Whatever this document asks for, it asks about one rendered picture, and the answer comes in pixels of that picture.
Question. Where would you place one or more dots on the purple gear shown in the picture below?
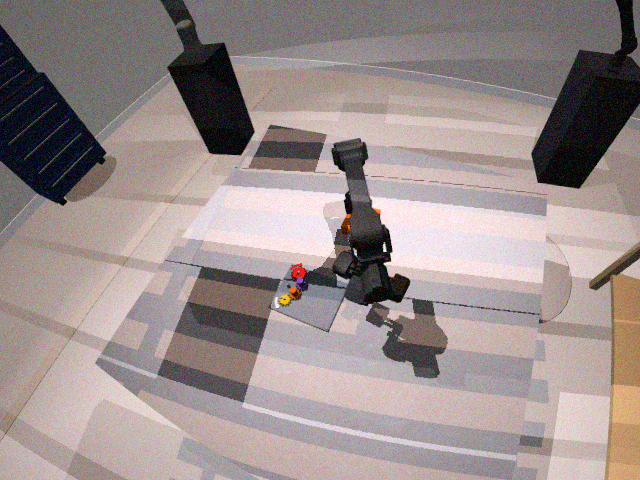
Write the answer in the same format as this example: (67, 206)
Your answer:
(301, 284)

